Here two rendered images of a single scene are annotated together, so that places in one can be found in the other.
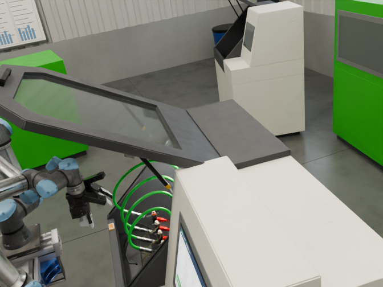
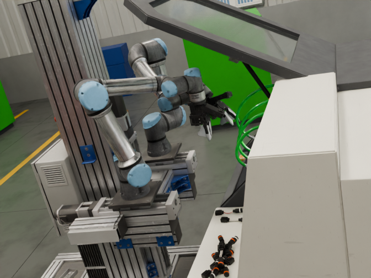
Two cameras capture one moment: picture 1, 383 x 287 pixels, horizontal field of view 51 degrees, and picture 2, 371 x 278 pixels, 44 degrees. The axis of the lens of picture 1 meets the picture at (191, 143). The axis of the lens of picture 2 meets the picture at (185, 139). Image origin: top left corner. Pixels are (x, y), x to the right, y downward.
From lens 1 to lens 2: 0.66 m
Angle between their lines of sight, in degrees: 30
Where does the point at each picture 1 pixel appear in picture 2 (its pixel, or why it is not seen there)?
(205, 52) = not seen: outside the picture
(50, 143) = (238, 102)
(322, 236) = not seen: outside the picture
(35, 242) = (170, 154)
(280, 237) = (326, 125)
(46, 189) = (167, 87)
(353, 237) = not seen: outside the picture
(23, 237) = (163, 148)
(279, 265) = (304, 141)
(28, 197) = (163, 103)
